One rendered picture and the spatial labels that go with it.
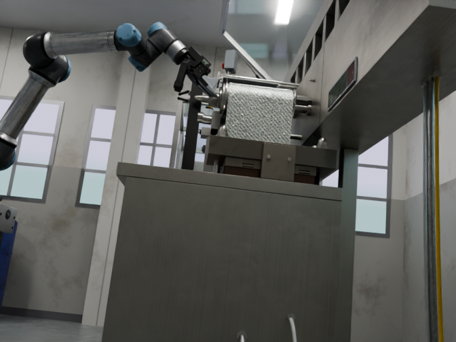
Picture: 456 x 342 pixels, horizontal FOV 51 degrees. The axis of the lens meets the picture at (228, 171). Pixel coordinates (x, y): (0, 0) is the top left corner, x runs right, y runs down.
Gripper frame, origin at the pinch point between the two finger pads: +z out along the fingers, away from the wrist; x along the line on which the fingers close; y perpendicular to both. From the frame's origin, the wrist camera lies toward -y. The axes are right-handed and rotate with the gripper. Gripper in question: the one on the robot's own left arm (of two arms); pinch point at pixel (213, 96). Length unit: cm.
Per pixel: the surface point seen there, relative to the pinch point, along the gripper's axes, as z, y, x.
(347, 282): 84, -11, 5
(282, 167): 37.7, -9.1, -30.1
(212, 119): 6.5, -6.4, -0.9
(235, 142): 22.2, -13.6, -28.0
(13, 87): -245, -54, 362
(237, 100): 8.8, 3.2, -8.3
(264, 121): 21.2, 4.7, -8.3
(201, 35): -137, 136, 321
